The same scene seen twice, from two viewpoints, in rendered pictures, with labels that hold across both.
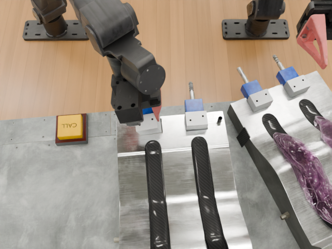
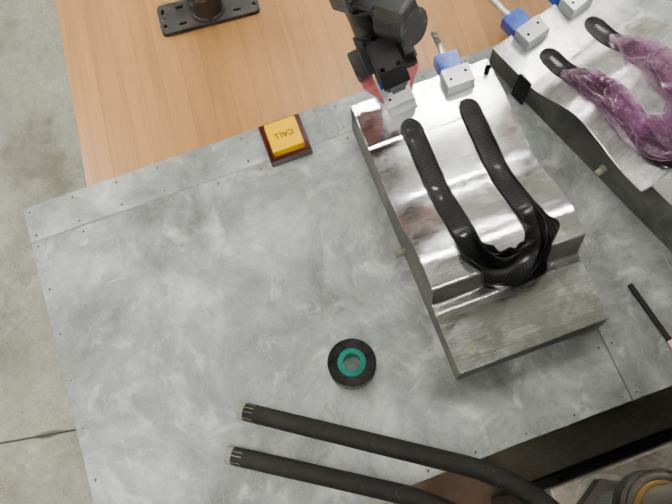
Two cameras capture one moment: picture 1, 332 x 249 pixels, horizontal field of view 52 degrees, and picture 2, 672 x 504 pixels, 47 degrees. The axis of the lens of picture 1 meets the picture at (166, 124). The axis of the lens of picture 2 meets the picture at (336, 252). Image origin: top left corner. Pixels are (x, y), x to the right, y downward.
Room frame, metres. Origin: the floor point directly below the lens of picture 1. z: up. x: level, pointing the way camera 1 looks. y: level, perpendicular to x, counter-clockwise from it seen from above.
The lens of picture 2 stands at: (-0.32, 0.25, 2.09)
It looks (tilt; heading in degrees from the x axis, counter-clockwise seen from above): 71 degrees down; 355
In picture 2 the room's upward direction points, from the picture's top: 10 degrees counter-clockwise
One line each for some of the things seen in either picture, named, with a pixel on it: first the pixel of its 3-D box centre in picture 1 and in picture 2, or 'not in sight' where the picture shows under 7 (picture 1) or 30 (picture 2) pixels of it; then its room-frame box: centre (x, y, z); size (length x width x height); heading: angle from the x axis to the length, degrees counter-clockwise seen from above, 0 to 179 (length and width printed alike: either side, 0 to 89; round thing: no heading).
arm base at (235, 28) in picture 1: (258, 21); not in sight; (0.68, -0.27, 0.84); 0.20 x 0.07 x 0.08; 91
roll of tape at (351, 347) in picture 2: not in sight; (351, 364); (-0.09, 0.23, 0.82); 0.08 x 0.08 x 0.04
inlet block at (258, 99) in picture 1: (250, 87); (513, 20); (0.45, -0.22, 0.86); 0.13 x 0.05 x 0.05; 23
